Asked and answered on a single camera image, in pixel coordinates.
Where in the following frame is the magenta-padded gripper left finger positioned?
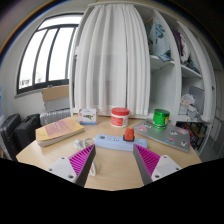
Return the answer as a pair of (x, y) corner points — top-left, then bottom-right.
(47, 144), (97, 188)

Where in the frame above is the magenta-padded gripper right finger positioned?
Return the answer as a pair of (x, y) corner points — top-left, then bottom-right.
(132, 143), (183, 186)

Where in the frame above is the orange charger block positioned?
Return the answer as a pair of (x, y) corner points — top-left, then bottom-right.
(122, 127), (135, 142)

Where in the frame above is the silver laptop with stickers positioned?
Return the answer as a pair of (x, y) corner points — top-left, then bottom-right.
(132, 119), (192, 153)

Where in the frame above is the yellow paperback book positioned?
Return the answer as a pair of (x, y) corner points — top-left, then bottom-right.
(35, 116), (85, 148)

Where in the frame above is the colourful patterned bag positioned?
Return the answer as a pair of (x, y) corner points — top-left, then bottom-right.
(181, 122), (202, 149)

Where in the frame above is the green round tin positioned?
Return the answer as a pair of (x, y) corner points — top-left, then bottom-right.
(152, 108), (171, 130)

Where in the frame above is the black soft bag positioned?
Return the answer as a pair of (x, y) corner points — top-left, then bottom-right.
(13, 113), (42, 151)

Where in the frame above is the light blue power strip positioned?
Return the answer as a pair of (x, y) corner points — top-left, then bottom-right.
(94, 133), (149, 152)

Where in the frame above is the white radiator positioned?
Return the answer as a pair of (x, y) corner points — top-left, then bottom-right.
(39, 108), (72, 127)

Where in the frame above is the small white printed box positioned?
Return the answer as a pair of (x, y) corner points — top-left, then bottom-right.
(78, 107), (98, 126)

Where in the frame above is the black hard suitcase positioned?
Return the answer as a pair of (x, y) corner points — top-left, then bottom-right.
(0, 113), (23, 162)

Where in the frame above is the white jar with red lid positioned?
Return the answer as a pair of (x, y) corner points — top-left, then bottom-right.
(110, 107), (130, 128)

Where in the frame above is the brown cardboard box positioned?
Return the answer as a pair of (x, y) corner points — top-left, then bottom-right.
(41, 84), (70, 113)

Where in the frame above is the white shelf unit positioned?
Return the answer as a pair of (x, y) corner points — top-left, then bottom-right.
(69, 0), (216, 155)

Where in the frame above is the white curtain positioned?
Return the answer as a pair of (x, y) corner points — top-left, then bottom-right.
(73, 3), (152, 117)

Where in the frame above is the black-framed window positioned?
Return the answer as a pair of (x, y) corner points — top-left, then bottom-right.
(15, 13), (84, 95)

